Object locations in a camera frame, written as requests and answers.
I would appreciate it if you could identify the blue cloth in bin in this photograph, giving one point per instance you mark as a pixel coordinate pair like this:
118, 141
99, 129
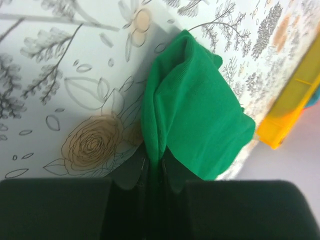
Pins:
313, 100

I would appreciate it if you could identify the yellow plastic bin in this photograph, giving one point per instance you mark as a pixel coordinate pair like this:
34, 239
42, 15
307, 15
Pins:
287, 108

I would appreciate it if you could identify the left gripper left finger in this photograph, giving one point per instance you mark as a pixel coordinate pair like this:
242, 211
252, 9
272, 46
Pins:
102, 208

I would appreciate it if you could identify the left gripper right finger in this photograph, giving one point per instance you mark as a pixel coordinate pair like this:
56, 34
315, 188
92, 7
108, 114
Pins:
199, 209

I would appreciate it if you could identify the floral table mat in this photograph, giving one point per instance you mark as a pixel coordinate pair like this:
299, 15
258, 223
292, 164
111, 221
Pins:
72, 72

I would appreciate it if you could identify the green t-shirt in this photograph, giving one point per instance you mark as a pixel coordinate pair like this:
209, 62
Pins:
189, 109

